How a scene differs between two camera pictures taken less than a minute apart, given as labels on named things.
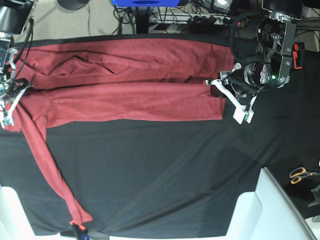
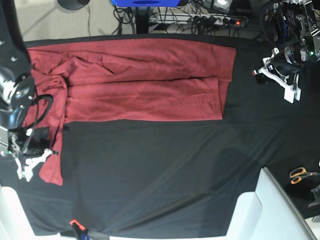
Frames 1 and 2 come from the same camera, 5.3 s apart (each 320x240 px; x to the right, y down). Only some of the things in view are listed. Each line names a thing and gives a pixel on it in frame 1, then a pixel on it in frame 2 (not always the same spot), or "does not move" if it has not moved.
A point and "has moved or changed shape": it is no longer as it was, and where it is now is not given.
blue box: (145, 3) does not move
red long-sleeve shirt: (118, 79) has moved or changed shape
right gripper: (240, 85) to (283, 68)
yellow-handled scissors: (297, 174) does not move
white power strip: (195, 19) does not move
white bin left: (14, 223) does not move
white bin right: (267, 213) does not move
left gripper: (12, 90) to (30, 148)
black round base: (73, 4) does not move
